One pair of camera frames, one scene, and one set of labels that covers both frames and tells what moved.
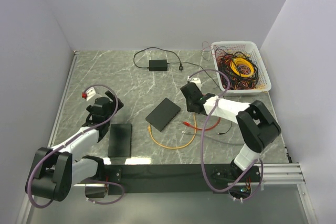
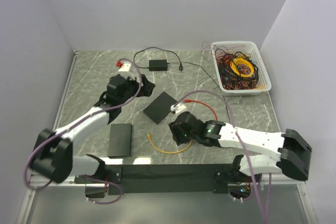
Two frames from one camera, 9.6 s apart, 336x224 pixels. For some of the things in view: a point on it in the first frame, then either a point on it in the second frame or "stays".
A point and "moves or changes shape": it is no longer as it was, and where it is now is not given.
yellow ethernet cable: [149, 129] to [149, 138]
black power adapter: [159, 65] stays
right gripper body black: [189, 106] to [180, 136]
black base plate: [178, 178] stays
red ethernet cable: [188, 125] moves or changes shape
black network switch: [161, 115] moves or changes shape
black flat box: [119, 140] stays
